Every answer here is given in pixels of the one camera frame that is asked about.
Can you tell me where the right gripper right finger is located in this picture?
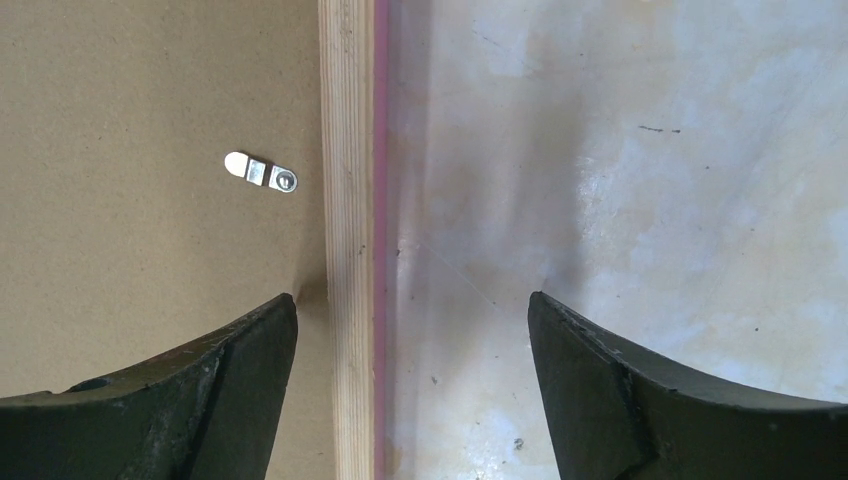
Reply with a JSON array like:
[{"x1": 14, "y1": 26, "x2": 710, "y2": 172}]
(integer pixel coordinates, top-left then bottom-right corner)
[{"x1": 527, "y1": 292, "x2": 847, "y2": 479}]

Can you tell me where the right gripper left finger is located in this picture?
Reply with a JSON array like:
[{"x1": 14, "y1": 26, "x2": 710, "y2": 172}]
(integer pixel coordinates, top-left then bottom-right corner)
[{"x1": 1, "y1": 293, "x2": 298, "y2": 479}]

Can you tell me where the brown cardboard backing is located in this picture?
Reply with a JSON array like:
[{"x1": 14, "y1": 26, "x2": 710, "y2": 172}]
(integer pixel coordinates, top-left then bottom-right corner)
[{"x1": 1, "y1": 1, "x2": 334, "y2": 479}]

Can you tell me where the wooden picture frame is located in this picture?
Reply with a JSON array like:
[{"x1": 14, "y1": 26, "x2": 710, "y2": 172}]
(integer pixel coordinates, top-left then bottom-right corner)
[{"x1": 318, "y1": 1, "x2": 388, "y2": 479}]

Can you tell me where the metal retaining clip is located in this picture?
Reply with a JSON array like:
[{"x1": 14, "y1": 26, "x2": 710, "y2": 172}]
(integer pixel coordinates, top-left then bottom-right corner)
[{"x1": 224, "y1": 151, "x2": 298, "y2": 193}]

